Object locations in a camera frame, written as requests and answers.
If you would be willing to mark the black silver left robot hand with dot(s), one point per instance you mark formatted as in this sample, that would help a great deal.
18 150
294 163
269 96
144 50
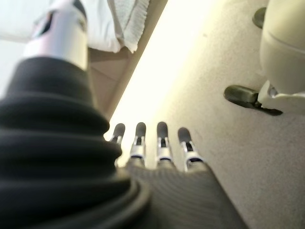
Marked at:
59 167

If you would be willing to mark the white duvet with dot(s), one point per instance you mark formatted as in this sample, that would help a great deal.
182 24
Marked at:
102 23

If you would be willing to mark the beige knit blanket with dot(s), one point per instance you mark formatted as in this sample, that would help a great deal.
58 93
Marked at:
132 26

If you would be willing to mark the dark left robot foot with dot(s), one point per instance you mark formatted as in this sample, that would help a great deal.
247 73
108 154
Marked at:
240 94

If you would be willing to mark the dark robot foot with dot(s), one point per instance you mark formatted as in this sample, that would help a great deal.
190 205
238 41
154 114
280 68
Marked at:
240 94
259 17

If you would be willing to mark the silver left robot leg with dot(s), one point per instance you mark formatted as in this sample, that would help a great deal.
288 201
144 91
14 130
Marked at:
281 59

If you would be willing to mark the dark right robot foot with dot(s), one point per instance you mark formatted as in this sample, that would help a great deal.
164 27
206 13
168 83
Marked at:
259 17

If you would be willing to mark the brown upholstered bed frame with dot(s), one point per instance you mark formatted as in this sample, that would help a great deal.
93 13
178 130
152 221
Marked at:
107 78

